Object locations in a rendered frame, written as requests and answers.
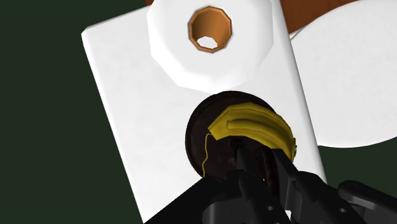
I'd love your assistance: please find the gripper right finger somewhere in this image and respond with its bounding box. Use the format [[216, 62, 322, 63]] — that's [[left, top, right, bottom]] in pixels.
[[272, 148, 397, 224]]

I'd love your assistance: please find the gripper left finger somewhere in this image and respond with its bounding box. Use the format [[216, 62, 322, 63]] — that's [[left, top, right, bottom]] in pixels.
[[144, 146, 291, 224]]

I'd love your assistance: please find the dark brown and yellow round object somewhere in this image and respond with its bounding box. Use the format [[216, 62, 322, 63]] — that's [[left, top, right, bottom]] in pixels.
[[185, 90, 297, 189]]

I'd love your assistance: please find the white toilet paper roll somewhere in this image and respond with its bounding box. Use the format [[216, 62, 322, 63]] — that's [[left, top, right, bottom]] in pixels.
[[146, 0, 275, 94]]

